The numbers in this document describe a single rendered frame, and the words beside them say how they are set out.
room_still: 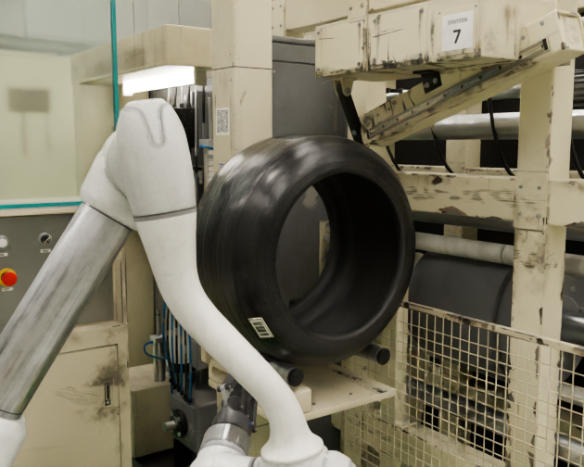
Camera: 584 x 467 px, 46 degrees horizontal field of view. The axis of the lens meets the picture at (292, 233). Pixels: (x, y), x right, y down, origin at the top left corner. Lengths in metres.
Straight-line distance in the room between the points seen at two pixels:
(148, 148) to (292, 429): 0.49
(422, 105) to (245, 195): 0.59
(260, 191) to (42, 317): 0.58
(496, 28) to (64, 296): 1.08
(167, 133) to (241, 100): 0.87
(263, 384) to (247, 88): 1.04
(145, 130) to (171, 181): 0.09
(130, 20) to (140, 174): 11.81
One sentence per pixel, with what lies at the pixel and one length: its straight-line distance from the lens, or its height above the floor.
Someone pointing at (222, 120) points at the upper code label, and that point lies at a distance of 1.97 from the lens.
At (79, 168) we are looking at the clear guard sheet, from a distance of 2.11.
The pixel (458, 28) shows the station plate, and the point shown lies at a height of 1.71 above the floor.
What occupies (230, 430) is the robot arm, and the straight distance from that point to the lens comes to 1.27.
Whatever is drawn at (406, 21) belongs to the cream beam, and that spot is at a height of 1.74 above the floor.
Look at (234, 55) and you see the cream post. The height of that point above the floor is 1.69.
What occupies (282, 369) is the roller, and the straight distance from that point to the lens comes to 1.68.
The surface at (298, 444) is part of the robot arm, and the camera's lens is 1.13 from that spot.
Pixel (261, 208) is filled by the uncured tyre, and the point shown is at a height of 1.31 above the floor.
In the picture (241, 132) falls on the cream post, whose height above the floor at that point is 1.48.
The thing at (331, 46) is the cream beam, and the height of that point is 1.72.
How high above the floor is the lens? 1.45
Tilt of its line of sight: 7 degrees down
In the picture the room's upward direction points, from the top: straight up
